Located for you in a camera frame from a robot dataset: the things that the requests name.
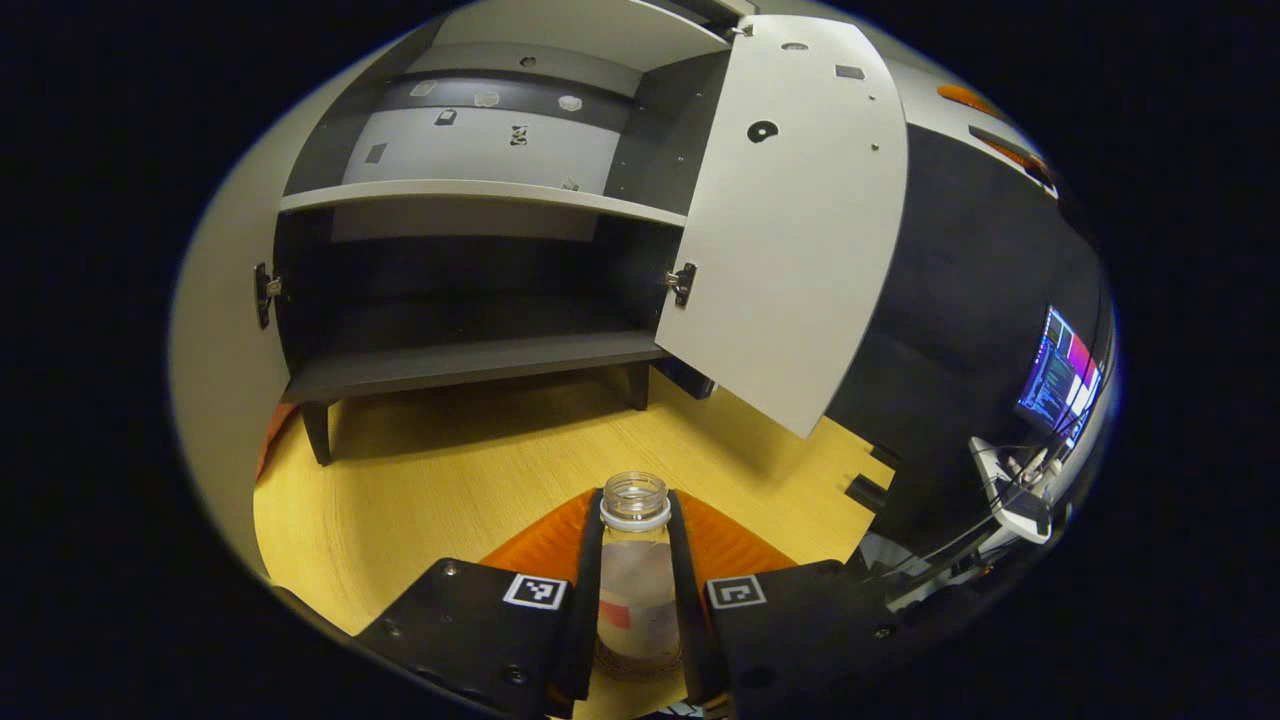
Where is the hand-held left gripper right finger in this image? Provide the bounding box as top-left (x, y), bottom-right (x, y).
top-left (666, 488), bottom-right (901, 720)

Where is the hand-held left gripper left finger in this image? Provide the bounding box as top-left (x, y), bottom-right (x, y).
top-left (352, 488), bottom-right (607, 720)

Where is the clear plastic bottle pink label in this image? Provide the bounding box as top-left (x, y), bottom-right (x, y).
top-left (596, 472), bottom-right (683, 663)

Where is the woven coaster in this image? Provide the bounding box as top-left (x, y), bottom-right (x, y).
top-left (592, 645), bottom-right (691, 701)

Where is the grey white cabinet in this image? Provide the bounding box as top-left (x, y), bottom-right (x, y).
top-left (272, 0), bottom-right (761, 466)

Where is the black backdrop cloth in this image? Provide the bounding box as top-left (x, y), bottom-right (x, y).
top-left (830, 125), bottom-right (1111, 561)

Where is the computer monitor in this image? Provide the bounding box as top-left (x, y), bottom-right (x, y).
top-left (1015, 305), bottom-right (1106, 451)

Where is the small black box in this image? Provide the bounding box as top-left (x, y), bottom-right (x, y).
top-left (655, 355), bottom-right (717, 401)

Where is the white device with cables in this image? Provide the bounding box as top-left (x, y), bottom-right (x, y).
top-left (968, 435), bottom-right (1063, 546)

